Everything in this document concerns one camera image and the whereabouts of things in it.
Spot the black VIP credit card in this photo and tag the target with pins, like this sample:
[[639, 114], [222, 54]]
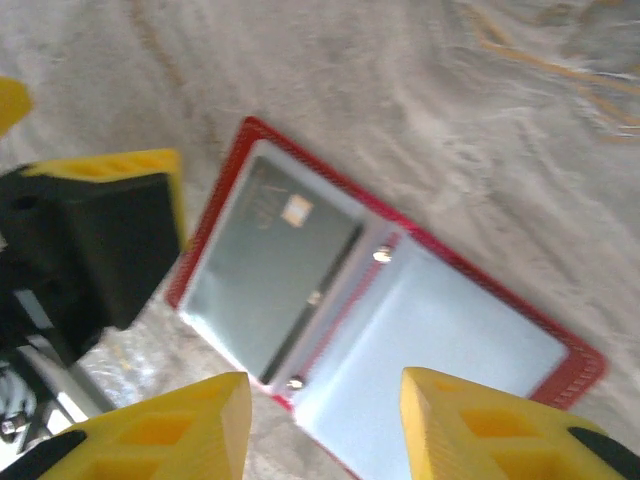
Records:
[[280, 270]]

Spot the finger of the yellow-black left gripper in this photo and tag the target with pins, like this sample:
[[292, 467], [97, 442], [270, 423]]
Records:
[[110, 240], [14, 105]]

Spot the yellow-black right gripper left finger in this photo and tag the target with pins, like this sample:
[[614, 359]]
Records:
[[165, 435]]

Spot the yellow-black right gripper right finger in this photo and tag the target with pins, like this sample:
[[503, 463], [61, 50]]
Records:
[[490, 440]]

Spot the red card holder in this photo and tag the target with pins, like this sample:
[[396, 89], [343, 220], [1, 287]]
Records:
[[475, 325]]

